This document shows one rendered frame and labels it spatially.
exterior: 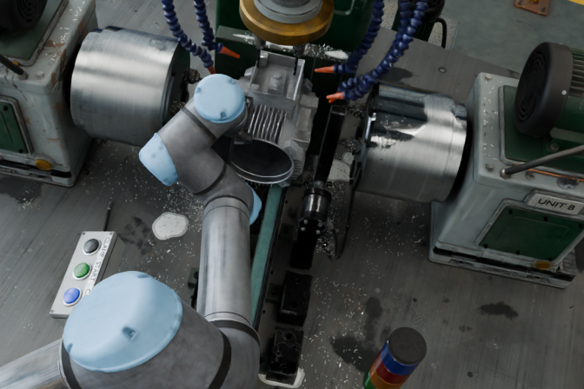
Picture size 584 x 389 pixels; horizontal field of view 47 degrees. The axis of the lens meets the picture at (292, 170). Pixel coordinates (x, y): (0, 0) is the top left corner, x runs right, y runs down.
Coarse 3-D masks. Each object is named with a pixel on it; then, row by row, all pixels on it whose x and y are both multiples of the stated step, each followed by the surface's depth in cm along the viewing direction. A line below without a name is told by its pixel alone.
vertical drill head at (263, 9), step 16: (240, 0) 125; (256, 0) 123; (272, 0) 122; (288, 0) 121; (304, 0) 122; (320, 0) 124; (256, 16) 123; (272, 16) 122; (288, 16) 121; (304, 16) 122; (320, 16) 125; (256, 32) 123; (272, 32) 121; (288, 32) 121; (304, 32) 122; (320, 32) 124; (256, 48) 130; (304, 48) 128; (256, 64) 134
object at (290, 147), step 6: (246, 72) 149; (252, 72) 148; (306, 78) 148; (306, 84) 148; (312, 84) 150; (306, 90) 149; (288, 144) 138; (294, 144) 138; (288, 150) 138; (294, 150) 138; (288, 180) 148; (282, 186) 149
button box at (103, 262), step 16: (80, 240) 124; (112, 240) 122; (80, 256) 121; (96, 256) 120; (112, 256) 122; (96, 272) 118; (112, 272) 122; (64, 288) 118; (80, 288) 116; (64, 304) 115; (64, 320) 116
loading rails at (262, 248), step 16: (272, 192) 151; (272, 208) 148; (272, 224) 146; (288, 224) 158; (256, 240) 152; (272, 240) 154; (288, 240) 156; (256, 256) 141; (272, 256) 140; (192, 272) 148; (256, 272) 139; (272, 272) 140; (256, 288) 137; (272, 288) 147; (192, 304) 132; (256, 304) 135; (256, 320) 132
